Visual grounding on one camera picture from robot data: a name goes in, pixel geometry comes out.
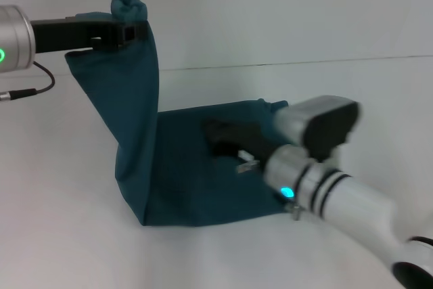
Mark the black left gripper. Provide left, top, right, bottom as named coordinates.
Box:
left=29, top=16, right=150, bottom=55

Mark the teal t-shirt with FREE print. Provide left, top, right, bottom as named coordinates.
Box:
left=64, top=0, right=294, bottom=227

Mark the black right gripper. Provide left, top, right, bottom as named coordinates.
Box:
left=202, top=118, right=285, bottom=164

